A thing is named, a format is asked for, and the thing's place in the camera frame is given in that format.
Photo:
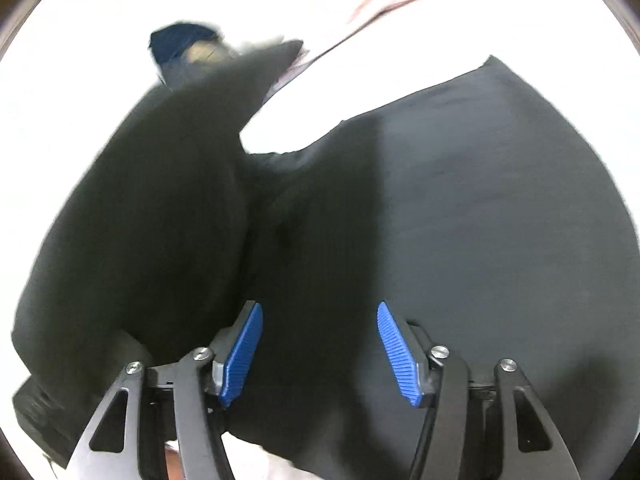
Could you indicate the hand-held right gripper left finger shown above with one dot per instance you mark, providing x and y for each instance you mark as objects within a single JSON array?
[{"x": 242, "y": 355}]

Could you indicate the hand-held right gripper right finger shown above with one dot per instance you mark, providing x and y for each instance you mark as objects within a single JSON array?
[{"x": 397, "y": 355}]

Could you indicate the dark blue hanging jacket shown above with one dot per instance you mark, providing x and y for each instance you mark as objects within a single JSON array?
[{"x": 175, "y": 40}]

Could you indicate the black coat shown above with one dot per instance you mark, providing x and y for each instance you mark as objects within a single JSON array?
[{"x": 425, "y": 210}]

